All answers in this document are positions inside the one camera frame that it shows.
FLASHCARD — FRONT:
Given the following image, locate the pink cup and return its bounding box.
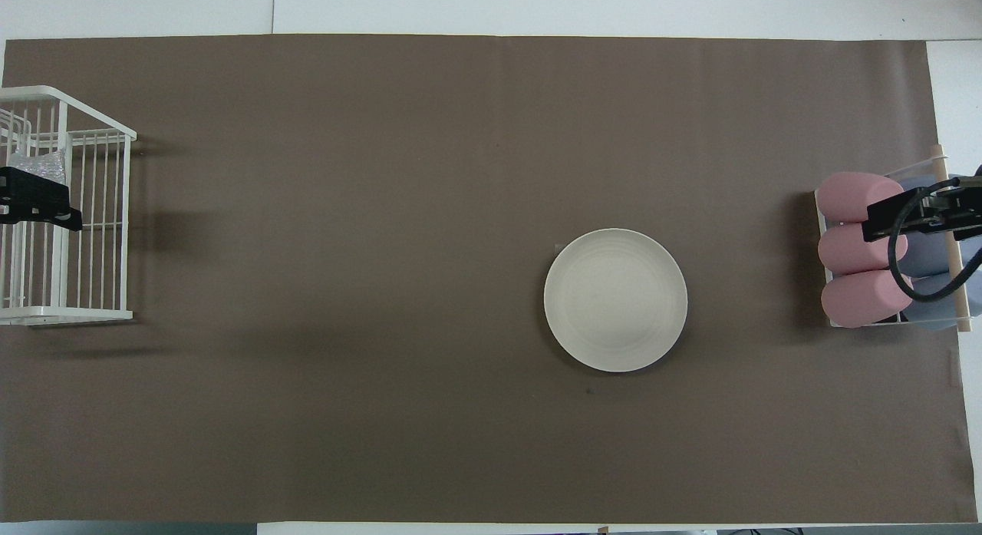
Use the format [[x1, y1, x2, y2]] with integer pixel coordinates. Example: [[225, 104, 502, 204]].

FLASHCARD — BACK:
[[818, 222, 911, 276], [821, 269, 914, 329], [816, 172, 907, 226]]

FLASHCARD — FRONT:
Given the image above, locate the white wire dish rack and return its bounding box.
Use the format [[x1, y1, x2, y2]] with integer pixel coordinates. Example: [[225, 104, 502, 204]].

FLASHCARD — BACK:
[[0, 85, 137, 326]]

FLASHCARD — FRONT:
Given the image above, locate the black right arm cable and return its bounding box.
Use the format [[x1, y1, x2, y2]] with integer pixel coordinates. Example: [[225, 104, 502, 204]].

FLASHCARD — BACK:
[[888, 177, 982, 303]]

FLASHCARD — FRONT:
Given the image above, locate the round white plate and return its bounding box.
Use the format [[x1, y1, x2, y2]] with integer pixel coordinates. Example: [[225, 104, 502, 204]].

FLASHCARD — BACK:
[[543, 228, 688, 374]]

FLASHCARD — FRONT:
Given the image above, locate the white cup holder rack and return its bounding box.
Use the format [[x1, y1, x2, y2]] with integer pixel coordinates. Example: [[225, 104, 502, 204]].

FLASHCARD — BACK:
[[814, 144, 974, 333]]

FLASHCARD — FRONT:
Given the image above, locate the clear plastic bag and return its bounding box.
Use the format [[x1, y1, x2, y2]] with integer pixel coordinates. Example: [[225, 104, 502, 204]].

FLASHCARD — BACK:
[[6, 150, 68, 187]]

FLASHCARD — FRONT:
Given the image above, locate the brown table mat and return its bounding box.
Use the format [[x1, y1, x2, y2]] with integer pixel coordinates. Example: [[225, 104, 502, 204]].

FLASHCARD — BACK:
[[0, 34, 980, 525]]

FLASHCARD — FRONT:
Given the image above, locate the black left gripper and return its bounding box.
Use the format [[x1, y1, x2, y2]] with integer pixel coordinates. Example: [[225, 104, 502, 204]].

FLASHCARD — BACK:
[[0, 167, 83, 232]]

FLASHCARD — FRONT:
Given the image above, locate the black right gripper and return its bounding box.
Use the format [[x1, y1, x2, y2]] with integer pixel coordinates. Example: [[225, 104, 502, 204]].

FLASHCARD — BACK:
[[863, 165, 982, 243]]

